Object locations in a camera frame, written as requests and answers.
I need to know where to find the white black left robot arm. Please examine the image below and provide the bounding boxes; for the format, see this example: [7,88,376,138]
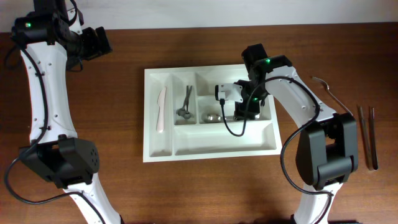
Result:
[11,1,123,223]

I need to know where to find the small metal teaspoon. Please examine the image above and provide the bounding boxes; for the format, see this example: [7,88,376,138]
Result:
[183,85,193,120]
[175,85,191,117]

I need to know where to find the white cutlery tray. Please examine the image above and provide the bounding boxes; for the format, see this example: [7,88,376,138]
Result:
[143,64,282,162]

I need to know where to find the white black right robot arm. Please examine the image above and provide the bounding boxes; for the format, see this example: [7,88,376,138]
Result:
[234,44,358,223]

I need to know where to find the metal chopstick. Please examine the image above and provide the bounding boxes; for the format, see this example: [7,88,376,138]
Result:
[369,107,379,170]
[357,105,373,171]

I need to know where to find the pink plastic knife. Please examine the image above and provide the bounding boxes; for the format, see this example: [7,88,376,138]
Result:
[156,86,167,133]

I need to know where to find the large metal spoon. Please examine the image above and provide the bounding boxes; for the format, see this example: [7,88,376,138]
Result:
[201,112,234,123]

